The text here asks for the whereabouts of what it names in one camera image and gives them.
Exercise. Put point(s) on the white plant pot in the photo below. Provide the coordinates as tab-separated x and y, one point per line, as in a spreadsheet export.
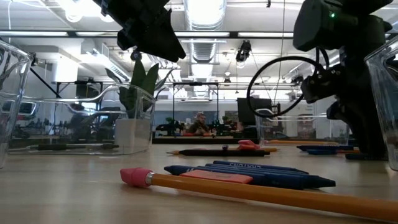
133	133

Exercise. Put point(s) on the pink eraser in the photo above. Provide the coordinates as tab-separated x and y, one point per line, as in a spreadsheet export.
248	148
247	142
217	176

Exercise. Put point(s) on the large clear plastic bin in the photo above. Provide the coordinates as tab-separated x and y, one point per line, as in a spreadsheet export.
388	109
12	93

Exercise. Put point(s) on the black background frame rig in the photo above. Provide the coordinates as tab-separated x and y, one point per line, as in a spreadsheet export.
196	83

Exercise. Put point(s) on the person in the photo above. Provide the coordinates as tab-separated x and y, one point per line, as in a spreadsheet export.
199	126

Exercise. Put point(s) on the black ceiling camera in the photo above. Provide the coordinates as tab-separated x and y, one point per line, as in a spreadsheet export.
136	56
244	49
297	79

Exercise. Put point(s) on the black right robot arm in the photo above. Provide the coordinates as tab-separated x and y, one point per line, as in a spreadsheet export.
357	28

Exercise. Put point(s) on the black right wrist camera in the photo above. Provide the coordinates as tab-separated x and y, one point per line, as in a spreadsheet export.
320	85

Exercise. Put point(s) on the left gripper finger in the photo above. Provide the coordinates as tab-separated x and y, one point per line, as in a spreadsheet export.
161	40

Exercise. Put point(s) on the black pen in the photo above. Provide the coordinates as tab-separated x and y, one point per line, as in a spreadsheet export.
77	146
224	152

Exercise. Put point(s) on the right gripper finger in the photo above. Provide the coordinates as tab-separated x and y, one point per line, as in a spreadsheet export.
368	140

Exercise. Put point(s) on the silver ventilation duct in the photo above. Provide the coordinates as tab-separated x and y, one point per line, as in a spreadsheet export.
203	49

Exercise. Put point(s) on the black monitor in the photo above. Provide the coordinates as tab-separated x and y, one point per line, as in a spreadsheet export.
253	110

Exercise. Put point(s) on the small clear plastic bin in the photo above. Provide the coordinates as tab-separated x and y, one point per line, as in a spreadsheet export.
31	130
311	127

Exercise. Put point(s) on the green succulent plant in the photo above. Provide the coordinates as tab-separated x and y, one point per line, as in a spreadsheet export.
143	81

